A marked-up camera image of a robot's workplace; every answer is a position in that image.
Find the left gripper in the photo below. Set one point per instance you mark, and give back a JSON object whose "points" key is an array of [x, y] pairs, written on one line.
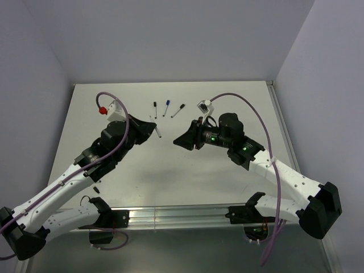
{"points": [[144, 129]]}

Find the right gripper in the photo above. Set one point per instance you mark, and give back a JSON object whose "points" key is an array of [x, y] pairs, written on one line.
{"points": [[193, 136]]}

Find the white pen black tip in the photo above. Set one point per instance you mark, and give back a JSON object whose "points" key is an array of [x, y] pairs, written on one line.
{"points": [[178, 110]]}

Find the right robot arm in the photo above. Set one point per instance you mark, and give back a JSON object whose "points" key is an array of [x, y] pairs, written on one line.
{"points": [[312, 205]]}

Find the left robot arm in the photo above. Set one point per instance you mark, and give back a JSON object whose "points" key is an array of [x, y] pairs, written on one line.
{"points": [[28, 227]]}

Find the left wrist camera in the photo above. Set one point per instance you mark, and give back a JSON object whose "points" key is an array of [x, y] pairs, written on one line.
{"points": [[114, 112]]}

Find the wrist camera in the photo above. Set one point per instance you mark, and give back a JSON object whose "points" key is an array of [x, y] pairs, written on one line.
{"points": [[206, 108], [114, 112]]}

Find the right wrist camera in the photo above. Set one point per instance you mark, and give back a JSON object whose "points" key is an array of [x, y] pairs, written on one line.
{"points": [[206, 108]]}

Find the aluminium side rail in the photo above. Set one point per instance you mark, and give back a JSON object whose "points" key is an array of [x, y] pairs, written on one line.
{"points": [[281, 119]]}

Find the aluminium front rail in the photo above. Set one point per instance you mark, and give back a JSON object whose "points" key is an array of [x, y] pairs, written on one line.
{"points": [[153, 217]]}

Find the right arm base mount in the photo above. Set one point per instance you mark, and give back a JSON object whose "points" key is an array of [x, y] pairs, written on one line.
{"points": [[257, 226]]}

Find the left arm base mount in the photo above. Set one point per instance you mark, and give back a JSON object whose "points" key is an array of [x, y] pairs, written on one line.
{"points": [[113, 219]]}

